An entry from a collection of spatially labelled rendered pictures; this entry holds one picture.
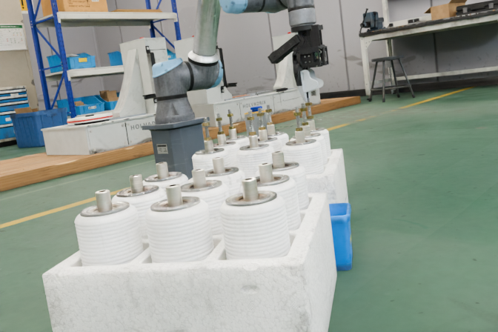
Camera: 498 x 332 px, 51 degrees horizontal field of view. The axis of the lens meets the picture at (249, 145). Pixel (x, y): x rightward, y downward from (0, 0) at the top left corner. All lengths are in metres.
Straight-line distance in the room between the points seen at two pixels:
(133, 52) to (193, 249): 3.21
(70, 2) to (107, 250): 5.95
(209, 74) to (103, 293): 1.32
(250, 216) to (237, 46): 7.58
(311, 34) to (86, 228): 0.89
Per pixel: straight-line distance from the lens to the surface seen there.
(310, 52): 1.47
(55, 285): 0.84
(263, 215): 0.72
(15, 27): 7.90
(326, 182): 1.22
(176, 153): 1.91
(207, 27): 1.94
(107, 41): 10.87
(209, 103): 4.16
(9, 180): 3.11
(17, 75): 7.81
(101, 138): 3.47
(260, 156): 1.27
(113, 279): 0.79
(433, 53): 6.61
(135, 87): 3.85
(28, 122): 5.95
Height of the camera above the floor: 0.42
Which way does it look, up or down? 7 degrees down
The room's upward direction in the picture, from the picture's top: 8 degrees counter-clockwise
